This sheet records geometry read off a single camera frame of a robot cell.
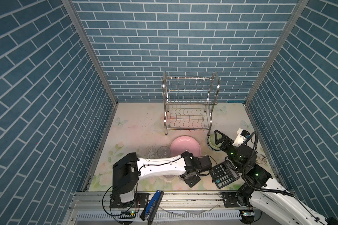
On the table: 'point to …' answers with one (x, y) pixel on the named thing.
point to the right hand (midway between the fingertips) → (217, 132)
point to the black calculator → (224, 174)
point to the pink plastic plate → (181, 144)
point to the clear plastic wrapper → (261, 159)
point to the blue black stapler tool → (150, 212)
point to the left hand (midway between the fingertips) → (191, 182)
